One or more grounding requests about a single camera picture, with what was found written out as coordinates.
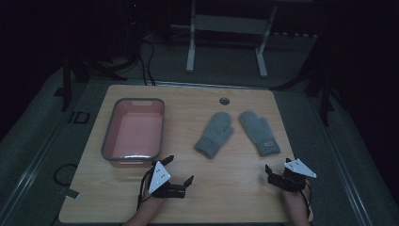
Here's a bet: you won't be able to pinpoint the person's right hand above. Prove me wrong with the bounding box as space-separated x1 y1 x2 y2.
281 180 312 209

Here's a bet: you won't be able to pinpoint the grey mitten with label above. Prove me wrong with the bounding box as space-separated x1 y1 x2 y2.
238 110 281 157

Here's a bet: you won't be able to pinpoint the person's left hand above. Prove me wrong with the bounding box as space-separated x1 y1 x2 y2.
138 180 167 209

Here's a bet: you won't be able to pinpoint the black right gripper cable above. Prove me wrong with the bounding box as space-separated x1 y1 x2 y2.
297 181 314 224

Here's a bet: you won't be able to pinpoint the black tripod stand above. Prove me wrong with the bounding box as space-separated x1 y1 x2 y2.
272 62 338 127
54 56 126 113

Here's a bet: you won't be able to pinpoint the black floor cables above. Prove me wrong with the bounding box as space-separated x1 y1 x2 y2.
125 31 158 87

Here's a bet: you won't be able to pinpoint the plain grey mitten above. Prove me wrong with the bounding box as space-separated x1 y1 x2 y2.
193 111 235 160

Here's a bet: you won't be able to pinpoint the white metal stand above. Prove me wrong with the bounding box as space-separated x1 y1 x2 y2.
170 0 279 79

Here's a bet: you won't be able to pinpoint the pink basin with grey rim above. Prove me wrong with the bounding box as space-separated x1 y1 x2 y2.
100 97 166 169

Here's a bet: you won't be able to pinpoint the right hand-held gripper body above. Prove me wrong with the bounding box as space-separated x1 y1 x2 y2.
266 157 318 193

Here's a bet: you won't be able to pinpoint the grey tape piece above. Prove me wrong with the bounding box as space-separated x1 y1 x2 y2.
64 187 81 200

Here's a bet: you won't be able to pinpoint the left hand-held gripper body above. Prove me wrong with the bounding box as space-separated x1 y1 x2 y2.
147 160 186 200

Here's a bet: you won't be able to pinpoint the black cable loop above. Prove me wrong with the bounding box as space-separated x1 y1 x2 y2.
53 163 79 186

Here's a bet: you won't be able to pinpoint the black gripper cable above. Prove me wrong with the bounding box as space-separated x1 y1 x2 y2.
297 181 314 224
136 166 156 211

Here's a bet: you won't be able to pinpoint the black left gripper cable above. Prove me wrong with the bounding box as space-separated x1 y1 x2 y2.
136 166 156 211

